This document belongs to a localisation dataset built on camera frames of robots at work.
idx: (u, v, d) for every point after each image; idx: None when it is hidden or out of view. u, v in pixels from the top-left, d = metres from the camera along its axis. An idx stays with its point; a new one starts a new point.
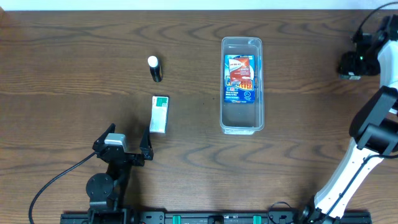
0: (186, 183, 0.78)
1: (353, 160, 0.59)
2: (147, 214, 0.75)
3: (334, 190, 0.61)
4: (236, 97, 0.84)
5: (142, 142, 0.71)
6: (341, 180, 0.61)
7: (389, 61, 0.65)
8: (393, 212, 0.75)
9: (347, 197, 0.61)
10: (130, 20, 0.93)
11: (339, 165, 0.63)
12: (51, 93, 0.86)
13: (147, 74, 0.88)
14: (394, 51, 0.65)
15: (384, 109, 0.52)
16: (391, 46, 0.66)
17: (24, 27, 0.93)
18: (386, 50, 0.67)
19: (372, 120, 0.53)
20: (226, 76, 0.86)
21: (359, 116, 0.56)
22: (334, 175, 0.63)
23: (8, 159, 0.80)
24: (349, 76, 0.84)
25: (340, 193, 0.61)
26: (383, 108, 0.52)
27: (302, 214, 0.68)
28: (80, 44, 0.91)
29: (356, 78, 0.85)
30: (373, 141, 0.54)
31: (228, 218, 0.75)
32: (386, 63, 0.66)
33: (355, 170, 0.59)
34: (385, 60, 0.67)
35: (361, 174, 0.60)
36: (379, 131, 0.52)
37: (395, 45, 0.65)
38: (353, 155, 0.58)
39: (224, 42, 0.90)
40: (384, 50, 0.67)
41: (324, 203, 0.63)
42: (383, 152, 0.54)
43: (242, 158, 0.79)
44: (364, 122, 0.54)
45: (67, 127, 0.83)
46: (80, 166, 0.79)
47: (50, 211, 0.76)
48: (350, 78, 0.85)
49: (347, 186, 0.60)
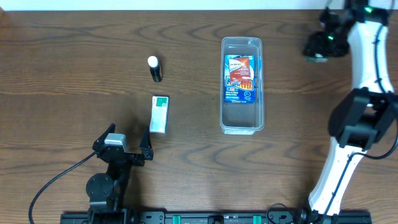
0: (186, 182, 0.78)
1: (339, 159, 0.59)
2: (147, 214, 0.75)
3: (327, 190, 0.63)
4: (236, 97, 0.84)
5: (142, 142, 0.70)
6: (331, 180, 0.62)
7: (359, 53, 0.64)
8: (393, 212, 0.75)
9: (340, 195, 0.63)
10: (130, 20, 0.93)
11: (326, 163, 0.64)
12: (51, 93, 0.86)
13: (147, 74, 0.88)
14: (362, 41, 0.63)
15: (359, 111, 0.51)
16: (359, 29, 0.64)
17: (25, 27, 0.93)
18: (356, 34, 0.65)
19: (348, 121, 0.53)
20: (226, 76, 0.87)
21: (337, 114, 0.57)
22: (323, 174, 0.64)
23: (8, 159, 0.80)
24: (315, 58, 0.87)
25: (333, 192, 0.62)
26: (357, 111, 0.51)
27: (301, 218, 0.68)
28: (80, 44, 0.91)
29: (321, 60, 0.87)
30: (354, 137, 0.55)
31: (228, 218, 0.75)
32: (357, 55, 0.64)
33: (342, 168, 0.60)
34: (355, 51, 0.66)
35: (349, 170, 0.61)
36: (357, 127, 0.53)
37: (362, 33, 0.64)
38: (337, 154, 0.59)
39: (224, 42, 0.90)
40: (354, 33, 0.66)
41: (321, 203, 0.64)
42: (365, 146, 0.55)
43: (242, 158, 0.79)
44: (341, 122, 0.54)
45: (67, 127, 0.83)
46: (80, 166, 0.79)
47: (50, 211, 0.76)
48: (317, 60, 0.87)
49: (338, 185, 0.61)
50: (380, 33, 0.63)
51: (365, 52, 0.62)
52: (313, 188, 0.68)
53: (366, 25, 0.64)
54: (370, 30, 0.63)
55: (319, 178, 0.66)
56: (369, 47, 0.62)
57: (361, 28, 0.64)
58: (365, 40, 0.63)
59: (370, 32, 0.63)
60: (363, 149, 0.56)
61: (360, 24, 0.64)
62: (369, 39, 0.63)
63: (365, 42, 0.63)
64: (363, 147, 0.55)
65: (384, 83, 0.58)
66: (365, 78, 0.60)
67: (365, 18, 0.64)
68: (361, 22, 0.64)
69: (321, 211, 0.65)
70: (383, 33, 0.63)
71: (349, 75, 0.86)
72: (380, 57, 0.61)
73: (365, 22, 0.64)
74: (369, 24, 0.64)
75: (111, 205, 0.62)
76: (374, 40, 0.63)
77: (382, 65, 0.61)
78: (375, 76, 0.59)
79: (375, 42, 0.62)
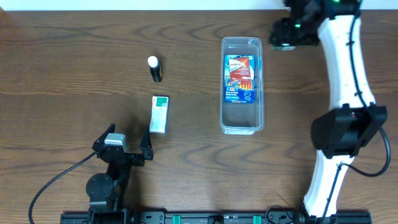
0: (186, 182, 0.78)
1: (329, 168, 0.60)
2: (147, 214, 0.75)
3: (321, 196, 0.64)
4: (236, 97, 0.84)
5: (142, 142, 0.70)
6: (324, 187, 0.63)
7: (333, 58, 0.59)
8: (393, 212, 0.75)
9: (334, 198, 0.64)
10: (130, 20, 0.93)
11: (318, 170, 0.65)
12: (51, 93, 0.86)
13: (147, 74, 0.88)
14: (334, 43, 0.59)
15: (343, 129, 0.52)
16: (329, 32, 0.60)
17: (25, 27, 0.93)
18: (328, 34, 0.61)
19: (333, 137, 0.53)
20: (226, 76, 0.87)
21: (320, 128, 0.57)
22: (316, 182, 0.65)
23: (8, 159, 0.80)
24: (282, 47, 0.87)
25: (327, 198, 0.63)
26: (341, 129, 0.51)
27: (298, 221, 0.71)
28: (80, 44, 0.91)
29: (289, 48, 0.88)
30: (340, 149, 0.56)
31: (228, 218, 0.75)
32: (332, 61, 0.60)
33: (333, 175, 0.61)
34: (330, 55, 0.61)
35: (340, 176, 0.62)
36: (342, 142, 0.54)
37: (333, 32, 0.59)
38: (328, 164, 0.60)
39: (224, 42, 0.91)
40: (324, 32, 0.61)
41: (318, 207, 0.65)
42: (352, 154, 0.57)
43: (242, 158, 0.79)
44: (326, 139, 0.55)
45: (67, 127, 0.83)
46: (80, 166, 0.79)
47: (50, 211, 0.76)
48: (283, 48, 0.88)
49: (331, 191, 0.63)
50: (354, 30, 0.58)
51: (339, 56, 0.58)
52: (306, 193, 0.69)
53: (337, 23, 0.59)
54: (342, 30, 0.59)
55: (312, 184, 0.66)
56: (342, 49, 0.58)
57: (331, 28, 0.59)
58: (338, 41, 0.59)
59: (343, 30, 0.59)
60: (350, 156, 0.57)
61: (330, 22, 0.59)
62: (342, 40, 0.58)
63: (339, 43, 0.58)
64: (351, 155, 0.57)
65: (364, 97, 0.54)
66: (344, 89, 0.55)
67: (335, 9, 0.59)
68: (331, 18, 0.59)
69: (318, 215, 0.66)
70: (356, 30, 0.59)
71: None
72: (356, 61, 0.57)
73: (335, 17, 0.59)
74: (339, 20, 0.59)
75: (111, 205, 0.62)
76: (347, 41, 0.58)
77: (359, 70, 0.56)
78: (355, 87, 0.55)
79: (349, 43, 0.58)
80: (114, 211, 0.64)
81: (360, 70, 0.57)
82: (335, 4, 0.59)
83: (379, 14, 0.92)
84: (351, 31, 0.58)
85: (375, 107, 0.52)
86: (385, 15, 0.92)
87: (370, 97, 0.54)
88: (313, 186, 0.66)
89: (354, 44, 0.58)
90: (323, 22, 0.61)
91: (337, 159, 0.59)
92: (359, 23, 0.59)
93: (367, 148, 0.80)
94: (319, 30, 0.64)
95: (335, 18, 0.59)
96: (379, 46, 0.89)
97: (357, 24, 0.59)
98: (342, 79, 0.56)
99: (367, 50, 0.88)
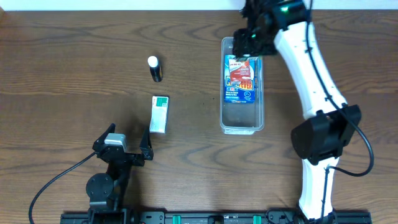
0: (186, 182, 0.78)
1: (317, 172, 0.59)
2: (147, 214, 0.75)
3: (316, 198, 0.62)
4: (236, 97, 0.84)
5: (142, 142, 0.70)
6: (316, 190, 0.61)
7: (295, 68, 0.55)
8: (393, 212, 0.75)
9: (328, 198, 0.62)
10: (130, 20, 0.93)
11: (306, 174, 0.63)
12: (50, 93, 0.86)
13: (147, 74, 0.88)
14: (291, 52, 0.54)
15: (323, 137, 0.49)
16: (285, 41, 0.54)
17: (24, 28, 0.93)
18: (283, 45, 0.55)
19: (314, 145, 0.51)
20: (226, 76, 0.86)
21: (298, 139, 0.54)
22: (306, 184, 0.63)
23: (8, 159, 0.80)
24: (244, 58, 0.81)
25: (322, 200, 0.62)
26: (321, 137, 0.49)
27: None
28: (80, 44, 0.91)
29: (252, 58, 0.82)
30: (323, 153, 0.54)
31: (228, 218, 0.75)
32: (293, 70, 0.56)
33: (322, 178, 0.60)
34: (290, 65, 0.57)
35: (330, 177, 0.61)
36: (324, 147, 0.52)
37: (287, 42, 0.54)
38: (314, 168, 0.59)
39: (224, 43, 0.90)
40: (279, 43, 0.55)
41: (314, 208, 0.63)
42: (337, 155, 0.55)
43: (242, 158, 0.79)
44: (308, 149, 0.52)
45: (67, 127, 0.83)
46: (80, 166, 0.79)
47: (50, 211, 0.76)
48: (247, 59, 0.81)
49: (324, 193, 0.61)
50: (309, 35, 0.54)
51: (301, 66, 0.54)
52: (301, 196, 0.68)
53: (291, 32, 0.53)
54: (298, 37, 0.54)
55: (304, 186, 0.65)
56: (303, 58, 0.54)
57: (287, 39, 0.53)
58: (296, 50, 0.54)
59: (300, 38, 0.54)
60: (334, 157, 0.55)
61: (283, 33, 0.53)
62: (300, 48, 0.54)
63: (299, 53, 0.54)
64: (335, 156, 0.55)
65: (335, 99, 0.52)
66: (314, 98, 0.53)
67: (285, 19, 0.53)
68: (284, 29, 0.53)
69: (317, 217, 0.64)
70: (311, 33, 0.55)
71: (348, 75, 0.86)
72: (318, 66, 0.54)
73: (288, 27, 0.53)
74: (293, 29, 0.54)
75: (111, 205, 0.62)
76: (306, 47, 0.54)
77: (323, 73, 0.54)
78: (324, 92, 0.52)
79: (308, 51, 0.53)
80: (114, 213, 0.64)
81: (324, 73, 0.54)
82: (283, 13, 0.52)
83: (379, 14, 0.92)
84: (307, 38, 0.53)
85: (349, 107, 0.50)
86: (385, 15, 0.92)
87: (341, 98, 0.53)
88: (305, 190, 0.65)
89: (312, 50, 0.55)
90: (277, 34, 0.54)
91: (324, 163, 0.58)
92: (311, 28, 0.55)
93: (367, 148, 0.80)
94: (274, 43, 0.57)
95: (288, 28, 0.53)
96: (379, 46, 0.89)
97: (310, 28, 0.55)
98: (310, 88, 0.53)
99: (367, 50, 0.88)
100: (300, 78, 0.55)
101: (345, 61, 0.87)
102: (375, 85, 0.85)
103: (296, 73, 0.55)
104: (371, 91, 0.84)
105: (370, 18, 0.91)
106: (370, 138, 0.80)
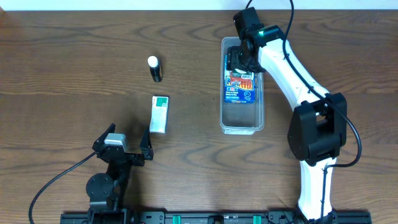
0: (186, 182, 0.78)
1: (315, 172, 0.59)
2: (147, 214, 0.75)
3: (316, 199, 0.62)
4: (235, 97, 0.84)
5: (142, 142, 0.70)
6: (315, 190, 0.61)
7: (278, 74, 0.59)
8: (393, 212, 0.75)
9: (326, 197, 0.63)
10: (130, 20, 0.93)
11: (305, 175, 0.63)
12: (50, 93, 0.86)
13: (147, 74, 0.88)
14: (272, 61, 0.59)
15: (313, 125, 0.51)
16: (265, 53, 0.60)
17: (24, 27, 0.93)
18: (265, 59, 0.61)
19: (309, 137, 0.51)
20: (226, 76, 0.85)
21: (294, 139, 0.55)
22: (306, 185, 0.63)
23: (8, 158, 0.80)
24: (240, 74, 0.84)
25: (321, 200, 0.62)
26: (311, 125, 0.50)
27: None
28: (79, 44, 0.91)
29: (247, 77, 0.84)
30: (321, 152, 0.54)
31: (228, 218, 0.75)
32: (278, 77, 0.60)
33: (320, 178, 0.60)
34: (275, 73, 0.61)
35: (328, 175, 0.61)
36: (319, 142, 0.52)
37: (267, 51, 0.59)
38: (313, 168, 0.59)
39: (224, 42, 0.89)
40: (262, 59, 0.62)
41: (314, 208, 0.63)
42: (335, 154, 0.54)
43: (242, 158, 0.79)
44: (303, 144, 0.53)
45: (67, 127, 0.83)
46: (81, 167, 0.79)
47: (50, 211, 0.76)
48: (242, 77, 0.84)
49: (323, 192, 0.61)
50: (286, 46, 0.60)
51: (282, 71, 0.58)
52: (300, 196, 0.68)
53: (268, 46, 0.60)
54: (275, 48, 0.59)
55: (303, 186, 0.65)
56: (283, 64, 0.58)
57: (265, 52, 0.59)
58: (276, 60, 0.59)
59: (276, 50, 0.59)
60: (333, 157, 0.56)
61: (262, 48, 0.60)
62: (279, 57, 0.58)
63: (278, 61, 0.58)
64: (334, 155, 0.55)
65: (318, 89, 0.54)
66: (298, 93, 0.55)
67: (265, 41, 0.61)
68: (263, 46, 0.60)
69: (317, 217, 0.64)
70: (288, 44, 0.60)
71: (348, 75, 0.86)
72: (298, 68, 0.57)
73: (266, 44, 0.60)
74: (270, 43, 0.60)
75: (111, 205, 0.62)
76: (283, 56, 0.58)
77: (303, 72, 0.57)
78: (306, 86, 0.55)
79: (285, 58, 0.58)
80: (114, 212, 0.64)
81: (305, 73, 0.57)
82: (262, 37, 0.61)
83: (379, 14, 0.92)
84: (283, 47, 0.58)
85: (333, 96, 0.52)
86: (384, 15, 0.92)
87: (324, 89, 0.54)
88: (304, 190, 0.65)
89: (290, 56, 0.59)
90: (257, 51, 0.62)
91: (321, 163, 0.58)
92: (287, 41, 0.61)
93: (367, 148, 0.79)
94: (258, 60, 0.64)
95: (267, 45, 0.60)
96: (379, 46, 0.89)
97: (286, 42, 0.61)
98: (293, 87, 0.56)
99: (367, 50, 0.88)
100: (284, 83, 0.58)
101: (345, 60, 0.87)
102: (375, 85, 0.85)
103: (281, 79, 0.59)
104: (371, 91, 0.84)
105: (369, 18, 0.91)
106: (371, 138, 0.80)
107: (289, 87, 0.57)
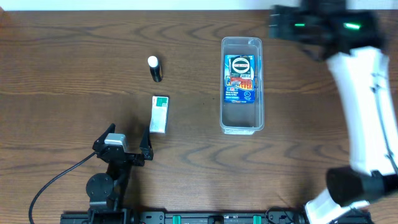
0: (186, 182, 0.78)
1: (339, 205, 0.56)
2: (147, 214, 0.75)
3: (326, 218, 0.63)
4: (235, 97, 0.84)
5: (142, 142, 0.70)
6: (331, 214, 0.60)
7: (352, 101, 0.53)
8: (393, 212, 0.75)
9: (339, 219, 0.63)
10: (130, 20, 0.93)
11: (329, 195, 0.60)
12: (51, 93, 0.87)
13: (147, 74, 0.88)
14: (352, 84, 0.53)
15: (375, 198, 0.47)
16: (346, 68, 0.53)
17: (24, 28, 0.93)
18: (344, 71, 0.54)
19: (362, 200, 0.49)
20: (226, 76, 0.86)
21: (344, 185, 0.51)
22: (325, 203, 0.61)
23: (8, 158, 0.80)
24: (239, 74, 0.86)
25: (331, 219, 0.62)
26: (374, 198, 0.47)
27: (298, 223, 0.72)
28: (80, 44, 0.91)
29: (247, 77, 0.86)
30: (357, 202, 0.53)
31: (228, 218, 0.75)
32: (350, 104, 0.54)
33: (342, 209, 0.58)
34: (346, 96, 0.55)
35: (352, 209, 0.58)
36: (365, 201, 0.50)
37: (350, 61, 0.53)
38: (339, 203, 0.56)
39: (224, 42, 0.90)
40: (339, 68, 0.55)
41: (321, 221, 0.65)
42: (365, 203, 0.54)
43: (242, 158, 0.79)
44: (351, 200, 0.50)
45: (67, 127, 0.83)
46: (80, 167, 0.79)
47: (50, 211, 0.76)
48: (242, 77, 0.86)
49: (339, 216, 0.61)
50: (379, 66, 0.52)
51: (361, 107, 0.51)
52: (311, 201, 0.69)
53: (357, 63, 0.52)
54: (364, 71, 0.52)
55: (320, 201, 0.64)
56: (368, 98, 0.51)
57: (351, 68, 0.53)
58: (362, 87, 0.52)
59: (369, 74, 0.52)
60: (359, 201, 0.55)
61: (349, 60, 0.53)
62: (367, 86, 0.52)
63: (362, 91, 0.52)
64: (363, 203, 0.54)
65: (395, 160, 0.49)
66: (372, 145, 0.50)
67: (350, 36, 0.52)
68: (349, 56, 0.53)
69: None
70: (384, 78, 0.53)
71: None
72: (383, 111, 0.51)
73: (356, 57, 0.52)
74: (362, 59, 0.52)
75: (111, 205, 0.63)
76: (372, 86, 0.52)
77: (386, 121, 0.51)
78: (385, 149, 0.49)
79: (373, 88, 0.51)
80: (115, 213, 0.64)
81: (388, 122, 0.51)
82: (350, 32, 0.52)
83: None
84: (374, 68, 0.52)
85: None
86: None
87: None
88: (319, 205, 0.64)
89: (381, 92, 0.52)
90: (338, 58, 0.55)
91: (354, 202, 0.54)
92: (382, 63, 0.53)
93: None
94: (332, 65, 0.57)
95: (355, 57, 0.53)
96: None
97: (381, 63, 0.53)
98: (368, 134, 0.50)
99: None
100: (357, 118, 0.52)
101: None
102: None
103: (354, 110, 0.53)
104: None
105: None
106: None
107: (361, 131, 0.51)
